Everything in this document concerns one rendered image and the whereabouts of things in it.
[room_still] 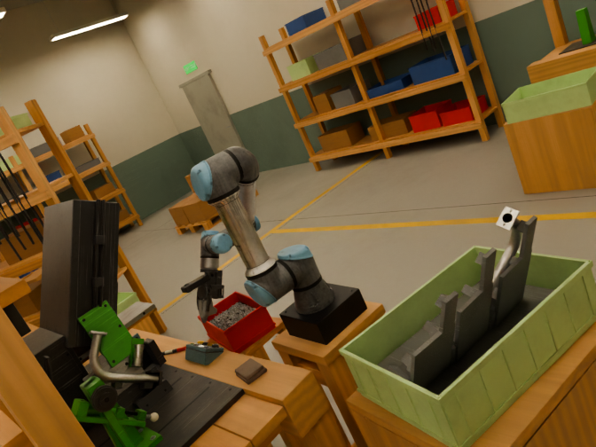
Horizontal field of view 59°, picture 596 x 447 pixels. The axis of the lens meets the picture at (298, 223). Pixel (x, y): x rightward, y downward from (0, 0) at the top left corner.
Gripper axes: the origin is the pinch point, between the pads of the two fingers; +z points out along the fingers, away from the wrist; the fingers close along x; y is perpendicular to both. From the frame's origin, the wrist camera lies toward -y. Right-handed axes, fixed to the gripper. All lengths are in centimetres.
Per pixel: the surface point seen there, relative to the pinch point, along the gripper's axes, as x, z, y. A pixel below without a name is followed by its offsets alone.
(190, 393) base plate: -19.6, 22.7, -15.7
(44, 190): 247, -79, 6
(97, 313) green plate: 5.2, -3.4, -39.8
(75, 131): 830, -279, 211
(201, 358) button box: -10.2, 13.1, -5.9
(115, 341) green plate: 2.1, 6.5, -33.8
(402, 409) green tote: -94, 16, 5
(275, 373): -48, 13, -2
